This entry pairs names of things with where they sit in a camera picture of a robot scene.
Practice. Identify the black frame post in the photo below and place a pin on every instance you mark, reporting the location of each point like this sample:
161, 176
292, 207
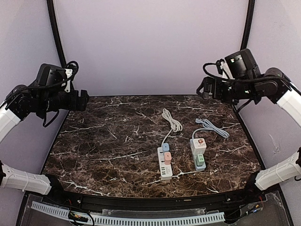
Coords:
248, 24
55, 32

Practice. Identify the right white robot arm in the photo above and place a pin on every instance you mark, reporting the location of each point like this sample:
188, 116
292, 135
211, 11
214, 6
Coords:
277, 87

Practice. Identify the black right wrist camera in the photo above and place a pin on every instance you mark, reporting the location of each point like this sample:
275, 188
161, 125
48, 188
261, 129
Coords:
242, 65

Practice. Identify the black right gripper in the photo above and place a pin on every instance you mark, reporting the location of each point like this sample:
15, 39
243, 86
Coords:
207, 83

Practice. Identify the small circuit board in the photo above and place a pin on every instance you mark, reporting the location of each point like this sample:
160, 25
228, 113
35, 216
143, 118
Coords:
77, 217

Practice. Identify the blue plug charger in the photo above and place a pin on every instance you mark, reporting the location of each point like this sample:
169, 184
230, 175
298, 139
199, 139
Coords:
165, 147

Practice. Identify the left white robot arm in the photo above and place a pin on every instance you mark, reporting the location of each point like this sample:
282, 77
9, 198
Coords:
51, 92

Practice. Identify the white power strip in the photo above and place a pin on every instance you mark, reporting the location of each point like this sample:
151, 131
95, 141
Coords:
165, 170

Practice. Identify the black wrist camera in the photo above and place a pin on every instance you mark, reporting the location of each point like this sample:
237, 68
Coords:
50, 75
242, 65

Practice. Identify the grey blue power strip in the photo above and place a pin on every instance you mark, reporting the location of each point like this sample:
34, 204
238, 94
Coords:
202, 168

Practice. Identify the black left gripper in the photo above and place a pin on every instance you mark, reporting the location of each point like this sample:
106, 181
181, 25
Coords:
82, 102

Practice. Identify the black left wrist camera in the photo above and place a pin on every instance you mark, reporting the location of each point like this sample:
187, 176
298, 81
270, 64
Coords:
50, 75

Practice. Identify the pink plug charger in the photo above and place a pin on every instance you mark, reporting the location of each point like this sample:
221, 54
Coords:
167, 158

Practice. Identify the green plug charger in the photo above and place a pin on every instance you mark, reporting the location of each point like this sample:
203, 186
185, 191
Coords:
199, 160

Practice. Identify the left black frame post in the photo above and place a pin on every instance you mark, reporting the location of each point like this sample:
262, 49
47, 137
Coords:
55, 32

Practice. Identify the black front rail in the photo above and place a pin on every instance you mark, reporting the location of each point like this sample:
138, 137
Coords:
226, 201

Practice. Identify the right black frame post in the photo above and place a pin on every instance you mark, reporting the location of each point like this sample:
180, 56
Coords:
248, 24

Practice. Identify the white cube socket adapter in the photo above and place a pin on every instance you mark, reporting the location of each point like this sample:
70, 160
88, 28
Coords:
198, 146

